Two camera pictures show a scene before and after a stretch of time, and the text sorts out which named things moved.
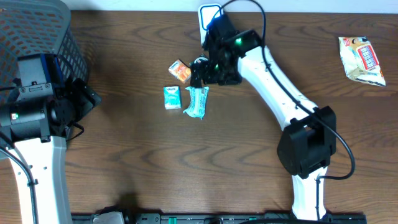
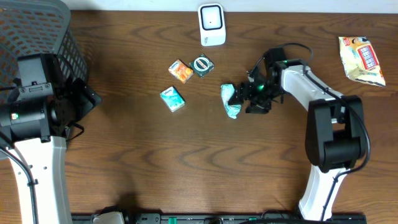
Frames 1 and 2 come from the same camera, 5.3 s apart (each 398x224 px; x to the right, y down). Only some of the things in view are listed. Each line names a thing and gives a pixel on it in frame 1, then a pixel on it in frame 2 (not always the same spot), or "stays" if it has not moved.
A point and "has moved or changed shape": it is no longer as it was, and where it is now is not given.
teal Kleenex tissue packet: (172, 98) has moved or changed shape
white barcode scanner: (208, 12) stays
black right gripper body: (216, 74) -> (261, 91)
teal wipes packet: (196, 107) -> (227, 91)
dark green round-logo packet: (201, 62) stays
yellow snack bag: (359, 60) stays
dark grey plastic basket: (38, 27) stays
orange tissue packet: (181, 71) stays
